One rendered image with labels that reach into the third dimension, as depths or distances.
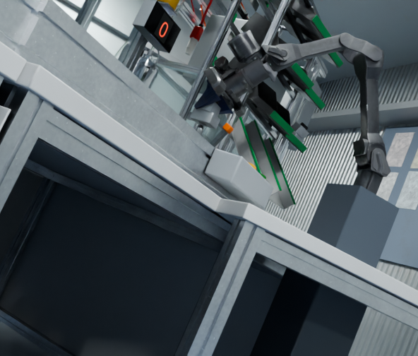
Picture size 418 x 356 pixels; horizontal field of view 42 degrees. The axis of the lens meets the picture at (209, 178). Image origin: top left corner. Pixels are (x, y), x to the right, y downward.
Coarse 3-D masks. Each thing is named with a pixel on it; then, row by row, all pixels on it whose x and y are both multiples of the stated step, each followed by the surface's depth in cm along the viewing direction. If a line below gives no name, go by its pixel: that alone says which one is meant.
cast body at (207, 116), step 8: (216, 104) 142; (192, 112) 143; (200, 112) 142; (208, 112) 141; (216, 112) 143; (192, 120) 145; (200, 120) 141; (208, 120) 140; (216, 120) 142; (216, 128) 143
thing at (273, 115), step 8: (232, 64) 175; (240, 64) 173; (256, 88) 166; (264, 88) 181; (256, 96) 165; (264, 96) 180; (272, 96) 178; (256, 104) 163; (264, 104) 162; (272, 104) 177; (264, 112) 164; (272, 112) 159; (272, 120) 174; (280, 120) 162; (280, 128) 170; (288, 128) 166
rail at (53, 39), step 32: (32, 32) 71; (64, 32) 76; (64, 64) 77; (96, 64) 83; (96, 96) 84; (128, 96) 90; (128, 128) 93; (160, 128) 99; (192, 128) 108; (192, 160) 111; (224, 192) 126
